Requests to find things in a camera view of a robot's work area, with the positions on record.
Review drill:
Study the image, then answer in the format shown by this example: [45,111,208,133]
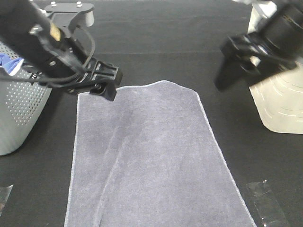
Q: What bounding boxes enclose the blue cloth in basket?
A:
[0,53,24,76]

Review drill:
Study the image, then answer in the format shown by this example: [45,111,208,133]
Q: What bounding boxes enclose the black felt table mat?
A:
[0,0,303,227]

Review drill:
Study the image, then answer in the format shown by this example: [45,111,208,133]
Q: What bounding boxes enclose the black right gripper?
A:
[214,32,298,92]

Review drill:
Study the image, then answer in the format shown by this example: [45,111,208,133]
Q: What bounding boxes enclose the cream plastic basket grey rim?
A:
[246,0,303,135]

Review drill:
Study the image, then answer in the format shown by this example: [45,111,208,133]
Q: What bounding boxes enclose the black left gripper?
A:
[39,44,123,102]

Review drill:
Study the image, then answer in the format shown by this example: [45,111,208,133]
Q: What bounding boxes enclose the grey perforated laundry basket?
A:
[0,40,53,157]

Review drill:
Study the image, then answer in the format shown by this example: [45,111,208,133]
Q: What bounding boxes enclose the clear tape strip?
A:
[0,185,13,216]
[246,180,290,227]

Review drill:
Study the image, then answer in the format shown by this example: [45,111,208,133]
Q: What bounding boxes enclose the clear tape strip right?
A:
[246,180,290,227]

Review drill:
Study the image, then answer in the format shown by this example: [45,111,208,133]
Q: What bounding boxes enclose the grey microfibre towel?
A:
[64,80,255,227]

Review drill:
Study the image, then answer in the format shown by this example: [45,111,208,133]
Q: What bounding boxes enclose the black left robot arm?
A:
[0,0,123,101]

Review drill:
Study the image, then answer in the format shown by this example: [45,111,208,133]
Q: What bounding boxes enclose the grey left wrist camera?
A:
[45,1,94,38]

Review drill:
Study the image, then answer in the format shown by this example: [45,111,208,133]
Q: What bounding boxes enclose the clear tape strip left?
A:
[0,185,13,216]

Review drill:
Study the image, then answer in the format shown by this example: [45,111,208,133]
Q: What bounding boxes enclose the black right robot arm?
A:
[214,0,303,91]

